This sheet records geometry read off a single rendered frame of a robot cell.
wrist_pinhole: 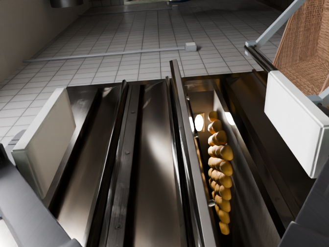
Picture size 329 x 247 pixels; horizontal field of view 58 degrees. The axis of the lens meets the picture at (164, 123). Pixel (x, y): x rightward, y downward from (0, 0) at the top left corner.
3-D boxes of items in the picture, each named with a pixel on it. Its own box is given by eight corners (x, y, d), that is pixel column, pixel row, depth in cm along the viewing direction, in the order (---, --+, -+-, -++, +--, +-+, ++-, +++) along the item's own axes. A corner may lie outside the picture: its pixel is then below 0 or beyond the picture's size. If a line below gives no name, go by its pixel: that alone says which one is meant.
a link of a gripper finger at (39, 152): (44, 200, 14) (29, 202, 14) (77, 127, 20) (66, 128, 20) (25, 150, 13) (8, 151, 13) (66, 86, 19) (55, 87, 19)
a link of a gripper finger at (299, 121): (322, 126, 13) (339, 125, 13) (268, 70, 19) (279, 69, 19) (310, 180, 14) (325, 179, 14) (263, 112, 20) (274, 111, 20)
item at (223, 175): (229, 237, 170) (220, 238, 170) (214, 182, 211) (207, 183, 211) (234, 151, 140) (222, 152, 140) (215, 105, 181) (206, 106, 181)
